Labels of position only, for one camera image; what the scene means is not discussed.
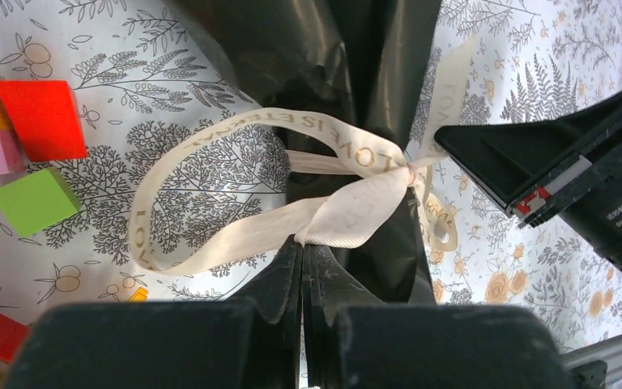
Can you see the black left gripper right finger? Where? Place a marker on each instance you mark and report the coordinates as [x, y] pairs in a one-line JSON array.
[[354, 340]]

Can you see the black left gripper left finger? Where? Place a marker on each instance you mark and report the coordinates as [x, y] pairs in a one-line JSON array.
[[249, 340]]

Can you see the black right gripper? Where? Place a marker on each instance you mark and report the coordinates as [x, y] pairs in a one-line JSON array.
[[570, 166]]

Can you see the cream ribbon with gold text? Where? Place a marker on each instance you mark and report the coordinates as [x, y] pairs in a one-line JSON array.
[[345, 219]]

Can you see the peach flower bouquet black wrap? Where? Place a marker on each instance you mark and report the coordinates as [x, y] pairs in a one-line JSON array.
[[362, 62]]

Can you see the green toy block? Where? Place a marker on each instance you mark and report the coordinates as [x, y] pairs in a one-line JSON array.
[[37, 201]]

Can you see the red toy block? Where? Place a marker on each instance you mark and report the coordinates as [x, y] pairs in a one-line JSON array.
[[44, 114]]

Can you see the aluminium frame rail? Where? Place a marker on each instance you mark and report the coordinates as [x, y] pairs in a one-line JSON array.
[[596, 366]]

